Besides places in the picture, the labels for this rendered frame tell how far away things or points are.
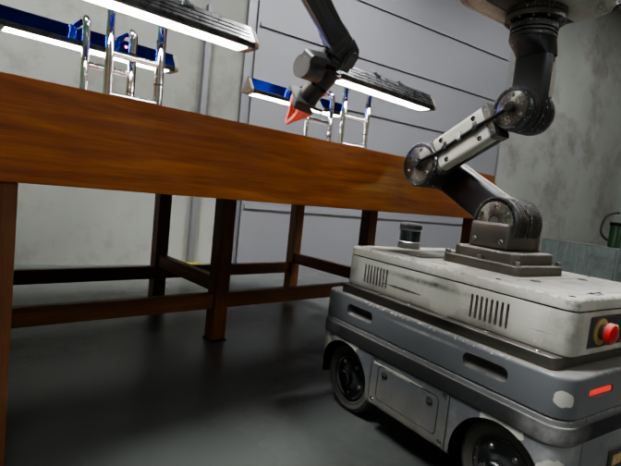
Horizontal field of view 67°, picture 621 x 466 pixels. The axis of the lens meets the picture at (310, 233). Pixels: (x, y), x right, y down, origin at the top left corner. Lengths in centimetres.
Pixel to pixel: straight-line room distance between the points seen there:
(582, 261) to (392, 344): 465
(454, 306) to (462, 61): 423
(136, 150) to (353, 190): 65
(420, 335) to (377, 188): 53
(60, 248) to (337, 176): 233
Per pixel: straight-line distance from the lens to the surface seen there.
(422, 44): 479
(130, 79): 182
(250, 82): 223
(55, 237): 334
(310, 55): 119
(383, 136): 436
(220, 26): 151
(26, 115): 98
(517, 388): 101
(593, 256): 570
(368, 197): 145
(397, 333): 119
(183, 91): 351
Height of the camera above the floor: 61
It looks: 5 degrees down
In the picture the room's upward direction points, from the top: 6 degrees clockwise
